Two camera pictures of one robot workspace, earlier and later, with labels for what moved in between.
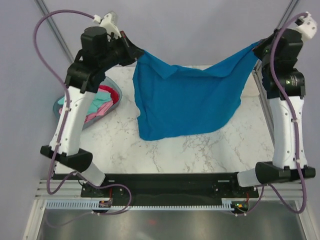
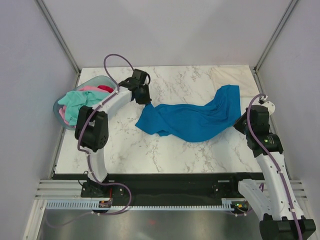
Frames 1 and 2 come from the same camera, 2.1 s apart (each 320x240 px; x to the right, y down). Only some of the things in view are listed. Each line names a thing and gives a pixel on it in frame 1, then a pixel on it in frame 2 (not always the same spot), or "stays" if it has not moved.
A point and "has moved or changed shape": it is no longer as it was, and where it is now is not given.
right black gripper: [258, 49] → [237, 125]
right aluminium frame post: [257, 70] stays
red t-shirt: [114, 94] stays
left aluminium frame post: [49, 21] stays
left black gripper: [133, 52] → [146, 100]
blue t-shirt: [172, 101] has moved or changed shape
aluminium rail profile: [71, 190] stays
